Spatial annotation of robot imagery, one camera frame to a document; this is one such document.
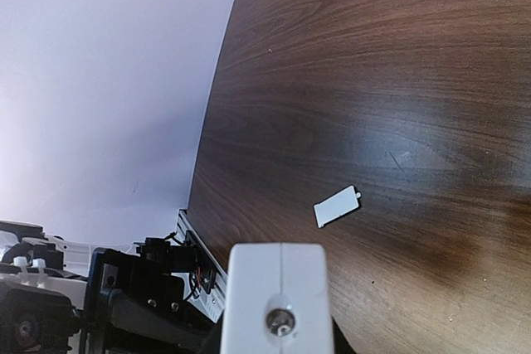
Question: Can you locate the white battery cover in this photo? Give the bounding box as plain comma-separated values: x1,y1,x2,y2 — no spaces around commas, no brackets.
314,186,362,229

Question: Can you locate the white remote control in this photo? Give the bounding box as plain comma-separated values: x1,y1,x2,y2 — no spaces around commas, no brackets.
221,243,334,354

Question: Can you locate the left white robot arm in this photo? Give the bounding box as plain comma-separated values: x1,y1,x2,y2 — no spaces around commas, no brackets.
1,221,203,353

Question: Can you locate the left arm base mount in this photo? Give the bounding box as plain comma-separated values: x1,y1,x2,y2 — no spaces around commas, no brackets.
136,230,218,293

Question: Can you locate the front aluminium rail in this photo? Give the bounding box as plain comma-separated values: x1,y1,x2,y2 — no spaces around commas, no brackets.
175,209,227,322

